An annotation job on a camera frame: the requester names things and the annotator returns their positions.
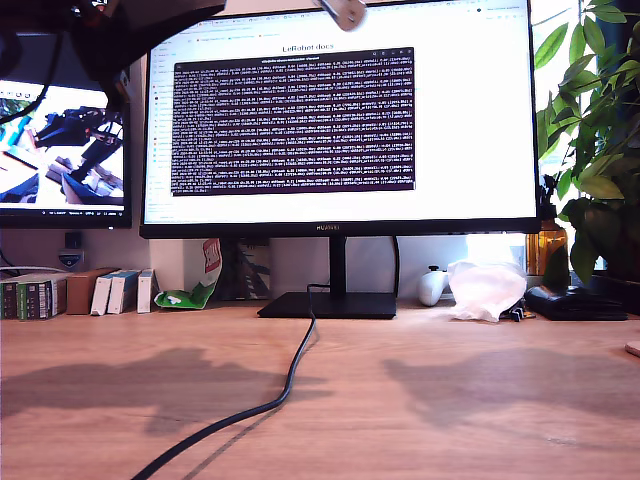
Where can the black leather pouch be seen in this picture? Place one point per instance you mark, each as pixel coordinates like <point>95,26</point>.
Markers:
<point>570,304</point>

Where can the grey shield badge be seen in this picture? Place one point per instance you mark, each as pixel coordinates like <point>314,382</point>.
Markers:
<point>70,260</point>

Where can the white and blue box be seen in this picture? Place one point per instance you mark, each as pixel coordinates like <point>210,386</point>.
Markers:
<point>118,296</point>
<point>144,293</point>

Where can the small black cube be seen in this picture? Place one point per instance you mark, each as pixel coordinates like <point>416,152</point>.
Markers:
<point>73,240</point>

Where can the dark plant pot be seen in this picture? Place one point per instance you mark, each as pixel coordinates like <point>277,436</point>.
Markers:
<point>615,292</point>

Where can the brown cardboard box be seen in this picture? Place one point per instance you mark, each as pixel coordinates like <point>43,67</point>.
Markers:
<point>80,295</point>

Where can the green printed cardboard box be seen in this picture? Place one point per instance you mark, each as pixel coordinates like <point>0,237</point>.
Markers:
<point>40,300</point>
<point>8,301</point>

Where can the large black Huawei monitor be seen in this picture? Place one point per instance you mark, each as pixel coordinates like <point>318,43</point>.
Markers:
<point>450,125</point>

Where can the dark patterned box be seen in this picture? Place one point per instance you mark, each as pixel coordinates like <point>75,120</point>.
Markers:
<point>251,272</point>

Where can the green leafy houseplant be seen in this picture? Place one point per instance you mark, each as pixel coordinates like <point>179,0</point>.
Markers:
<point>600,186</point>

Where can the green and red snack bag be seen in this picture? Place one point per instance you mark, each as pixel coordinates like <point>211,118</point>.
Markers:
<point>189,298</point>

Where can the black monitor with dark screen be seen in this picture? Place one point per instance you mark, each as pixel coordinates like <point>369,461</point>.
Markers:
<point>75,150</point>

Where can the crumpled white plastic bag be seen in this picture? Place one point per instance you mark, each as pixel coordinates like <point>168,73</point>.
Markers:
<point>485,290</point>

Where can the amber glass pump bottle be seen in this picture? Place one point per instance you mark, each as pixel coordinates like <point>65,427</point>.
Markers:
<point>539,247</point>

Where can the white game controller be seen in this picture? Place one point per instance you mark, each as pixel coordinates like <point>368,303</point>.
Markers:
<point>430,289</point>

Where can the pink round coaster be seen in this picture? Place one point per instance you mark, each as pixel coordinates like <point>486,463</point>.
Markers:
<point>634,348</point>

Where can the small white box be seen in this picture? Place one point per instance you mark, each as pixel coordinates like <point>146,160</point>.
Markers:
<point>101,297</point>

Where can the metallic silver laser pointer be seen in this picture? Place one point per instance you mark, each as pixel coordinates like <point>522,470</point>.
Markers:
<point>345,15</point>

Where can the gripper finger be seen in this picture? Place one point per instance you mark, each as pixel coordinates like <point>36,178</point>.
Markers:
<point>160,17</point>

